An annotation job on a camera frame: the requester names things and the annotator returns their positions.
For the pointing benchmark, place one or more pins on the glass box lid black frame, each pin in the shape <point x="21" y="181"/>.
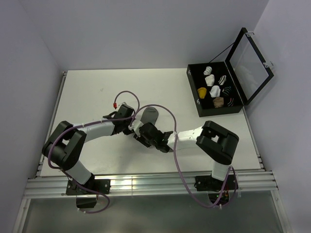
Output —
<point x="248" y="68"/>

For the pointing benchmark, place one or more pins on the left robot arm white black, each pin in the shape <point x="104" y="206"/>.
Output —
<point x="65" y="144"/>

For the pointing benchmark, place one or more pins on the black electronics box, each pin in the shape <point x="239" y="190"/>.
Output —
<point x="86" y="203"/>

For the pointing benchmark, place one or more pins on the white rolled sock upper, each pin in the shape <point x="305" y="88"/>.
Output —
<point x="210" y="79"/>

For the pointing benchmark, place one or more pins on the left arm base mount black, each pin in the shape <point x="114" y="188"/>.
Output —
<point x="100" y="185"/>

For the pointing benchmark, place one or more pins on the grey sock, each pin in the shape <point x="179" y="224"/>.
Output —
<point x="150" y="115"/>

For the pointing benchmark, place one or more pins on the brown rolled sock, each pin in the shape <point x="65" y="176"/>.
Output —
<point x="218" y="102"/>

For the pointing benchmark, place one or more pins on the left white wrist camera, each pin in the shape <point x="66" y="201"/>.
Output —
<point x="117" y="106"/>

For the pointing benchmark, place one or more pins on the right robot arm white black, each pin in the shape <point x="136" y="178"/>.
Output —
<point x="214" y="140"/>

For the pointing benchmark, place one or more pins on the black storage box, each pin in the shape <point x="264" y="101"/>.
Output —
<point x="205" y="106"/>

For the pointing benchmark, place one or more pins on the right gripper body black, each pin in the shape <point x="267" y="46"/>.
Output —
<point x="144" y="141"/>

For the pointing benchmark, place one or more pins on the black white striped rolled sock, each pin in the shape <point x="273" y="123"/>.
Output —
<point x="222" y="80"/>

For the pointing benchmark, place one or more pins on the dark colourful striped rolled sock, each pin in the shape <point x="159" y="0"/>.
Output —
<point x="229" y="101"/>

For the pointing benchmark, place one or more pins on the yellow sock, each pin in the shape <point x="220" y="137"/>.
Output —
<point x="202" y="92"/>

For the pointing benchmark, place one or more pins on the aluminium frame rail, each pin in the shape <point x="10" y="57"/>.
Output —
<point x="133" y="185"/>

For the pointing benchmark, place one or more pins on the white rolled sock lower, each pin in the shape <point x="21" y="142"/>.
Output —
<point x="215" y="91"/>

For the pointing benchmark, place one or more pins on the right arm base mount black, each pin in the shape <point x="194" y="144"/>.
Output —
<point x="207" y="183"/>

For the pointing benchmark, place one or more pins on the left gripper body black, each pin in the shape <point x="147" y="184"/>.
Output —
<point x="126" y="130"/>

